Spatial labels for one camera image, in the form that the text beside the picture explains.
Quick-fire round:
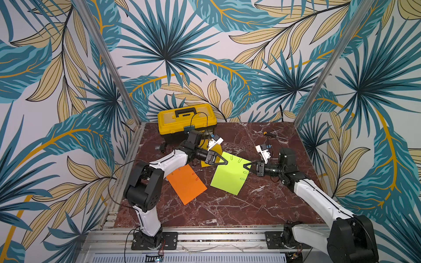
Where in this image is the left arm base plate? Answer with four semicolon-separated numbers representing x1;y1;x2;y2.
131;232;178;251

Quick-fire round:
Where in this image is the aluminium corner post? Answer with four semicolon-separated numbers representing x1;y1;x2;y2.
294;0;375;128
74;0;141;127

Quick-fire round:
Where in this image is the yellow paper sheet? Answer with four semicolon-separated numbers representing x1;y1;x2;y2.
200;139;224;168

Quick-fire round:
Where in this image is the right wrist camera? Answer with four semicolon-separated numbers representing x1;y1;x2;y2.
255;144;272;164

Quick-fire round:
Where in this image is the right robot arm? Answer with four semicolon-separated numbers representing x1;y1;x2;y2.
243;145;379;263

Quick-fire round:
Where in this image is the yellow black toolbox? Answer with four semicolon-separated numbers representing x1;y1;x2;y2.
157;104;217;144

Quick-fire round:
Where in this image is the lime green paper sheet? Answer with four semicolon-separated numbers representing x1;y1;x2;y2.
211;152;251;195

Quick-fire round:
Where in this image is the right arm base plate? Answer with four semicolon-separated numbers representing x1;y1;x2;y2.
265;231;310;249

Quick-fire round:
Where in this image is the left aluminium corner post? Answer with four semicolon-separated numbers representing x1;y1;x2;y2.
74;0;141;127

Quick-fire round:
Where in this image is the orange paper sheet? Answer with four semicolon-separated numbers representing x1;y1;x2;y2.
167;164;207;205

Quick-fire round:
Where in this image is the small black orange tool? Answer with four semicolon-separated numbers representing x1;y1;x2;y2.
263;131;277;138

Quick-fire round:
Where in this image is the right aluminium corner post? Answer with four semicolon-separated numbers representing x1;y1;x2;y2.
294;0;375;128

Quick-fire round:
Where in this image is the aluminium front frame rail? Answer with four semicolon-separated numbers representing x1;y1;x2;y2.
76;225;331;263

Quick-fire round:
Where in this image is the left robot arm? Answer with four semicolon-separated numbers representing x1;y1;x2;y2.
123;130;229;250

